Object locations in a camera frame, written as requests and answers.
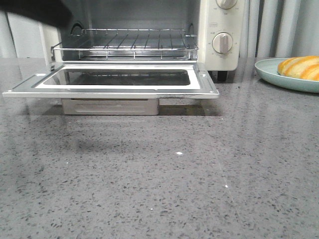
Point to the golden croissant bread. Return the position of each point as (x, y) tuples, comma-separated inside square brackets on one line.
[(305, 68)]

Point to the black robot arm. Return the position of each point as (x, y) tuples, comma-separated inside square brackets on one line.
[(51, 12)]

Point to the lower cream oven knob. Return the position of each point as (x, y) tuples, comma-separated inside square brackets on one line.
[(222, 43)]

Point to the cream oven knob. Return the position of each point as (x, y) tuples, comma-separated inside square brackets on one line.
[(222, 43), (226, 4)]

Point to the cream toaster oven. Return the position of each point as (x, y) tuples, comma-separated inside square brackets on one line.
[(202, 18)]

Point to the open glass oven door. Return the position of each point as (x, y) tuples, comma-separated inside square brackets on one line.
[(118, 80)]

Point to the upper cream oven knob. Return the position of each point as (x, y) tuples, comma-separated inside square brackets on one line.
[(226, 4)]

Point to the light green plate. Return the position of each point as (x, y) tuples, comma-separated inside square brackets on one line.
[(267, 70)]

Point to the grey curtain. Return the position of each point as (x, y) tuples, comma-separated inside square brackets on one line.
[(280, 28)]

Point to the cream oven door handle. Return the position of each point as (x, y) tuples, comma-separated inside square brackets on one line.
[(125, 107)]

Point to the chrome wire oven rack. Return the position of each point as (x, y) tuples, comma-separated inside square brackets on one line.
[(127, 44)]

